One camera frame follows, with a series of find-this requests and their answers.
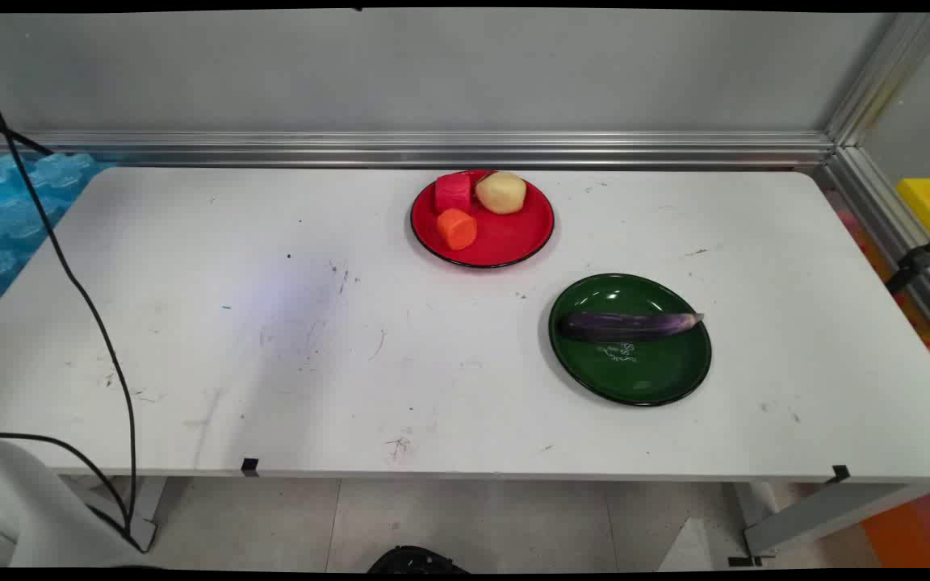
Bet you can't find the purple toy eggplant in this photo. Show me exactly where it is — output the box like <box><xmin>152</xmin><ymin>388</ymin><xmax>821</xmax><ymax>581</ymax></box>
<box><xmin>555</xmin><ymin>311</ymin><xmax>706</xmax><ymax>343</ymax></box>

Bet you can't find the orange toy carrot piece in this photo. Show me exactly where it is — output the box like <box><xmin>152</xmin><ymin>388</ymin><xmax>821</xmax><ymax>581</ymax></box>
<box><xmin>436</xmin><ymin>208</ymin><xmax>479</xmax><ymax>251</ymax></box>

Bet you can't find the red round plate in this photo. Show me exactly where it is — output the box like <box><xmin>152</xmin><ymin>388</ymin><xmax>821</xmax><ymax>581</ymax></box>
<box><xmin>409</xmin><ymin>169</ymin><xmax>556</xmax><ymax>270</ymax></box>

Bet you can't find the red cube toy food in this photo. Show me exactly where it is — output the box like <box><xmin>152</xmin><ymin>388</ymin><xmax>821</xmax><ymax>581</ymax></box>
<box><xmin>434</xmin><ymin>172</ymin><xmax>475</xmax><ymax>215</ymax></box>

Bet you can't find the yellow toy potato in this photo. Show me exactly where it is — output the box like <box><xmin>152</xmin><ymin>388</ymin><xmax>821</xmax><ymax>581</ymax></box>
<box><xmin>475</xmin><ymin>171</ymin><xmax>528</xmax><ymax>215</ymax></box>

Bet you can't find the green round plate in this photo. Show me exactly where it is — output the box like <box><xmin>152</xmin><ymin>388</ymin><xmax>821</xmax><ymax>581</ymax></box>
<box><xmin>547</xmin><ymin>273</ymin><xmax>714</xmax><ymax>408</ymax></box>

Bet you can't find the black object on floor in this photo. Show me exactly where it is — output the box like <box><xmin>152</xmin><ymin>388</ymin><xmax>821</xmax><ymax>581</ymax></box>
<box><xmin>367</xmin><ymin>545</ymin><xmax>470</xmax><ymax>574</ymax></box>

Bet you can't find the white table leg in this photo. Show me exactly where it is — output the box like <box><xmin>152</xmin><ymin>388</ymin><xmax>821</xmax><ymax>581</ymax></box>
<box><xmin>727</xmin><ymin>482</ymin><xmax>918</xmax><ymax>566</ymax></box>
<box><xmin>86</xmin><ymin>476</ymin><xmax>169</xmax><ymax>554</ymax></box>

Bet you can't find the blue foam mat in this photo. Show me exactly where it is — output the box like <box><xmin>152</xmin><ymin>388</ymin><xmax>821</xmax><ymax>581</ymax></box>
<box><xmin>0</xmin><ymin>152</ymin><xmax>115</xmax><ymax>328</ymax></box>

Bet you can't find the orange panel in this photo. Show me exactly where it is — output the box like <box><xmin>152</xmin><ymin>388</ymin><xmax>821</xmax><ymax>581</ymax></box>
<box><xmin>861</xmin><ymin>484</ymin><xmax>930</xmax><ymax>570</ymax></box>

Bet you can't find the horizontal aluminium frame rail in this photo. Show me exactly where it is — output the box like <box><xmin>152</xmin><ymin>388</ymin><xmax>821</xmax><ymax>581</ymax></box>
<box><xmin>0</xmin><ymin>131</ymin><xmax>837</xmax><ymax>170</ymax></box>

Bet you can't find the long thin black cable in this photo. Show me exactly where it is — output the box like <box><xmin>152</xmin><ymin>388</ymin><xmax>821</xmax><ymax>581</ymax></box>
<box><xmin>0</xmin><ymin>48</ymin><xmax>143</xmax><ymax>551</ymax></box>

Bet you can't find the side aluminium frame rail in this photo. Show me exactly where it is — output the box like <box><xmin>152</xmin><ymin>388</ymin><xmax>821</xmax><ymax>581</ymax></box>
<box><xmin>814</xmin><ymin>145</ymin><xmax>930</xmax><ymax>360</ymax></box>

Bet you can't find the short black cable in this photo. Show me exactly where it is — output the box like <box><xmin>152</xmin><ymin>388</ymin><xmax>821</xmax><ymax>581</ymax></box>
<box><xmin>0</xmin><ymin>110</ymin><xmax>54</xmax><ymax>157</ymax></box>

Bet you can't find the upright aluminium frame post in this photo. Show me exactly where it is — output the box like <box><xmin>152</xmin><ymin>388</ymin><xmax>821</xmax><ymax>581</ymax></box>
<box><xmin>824</xmin><ymin>12</ymin><xmax>930</xmax><ymax>150</ymax></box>

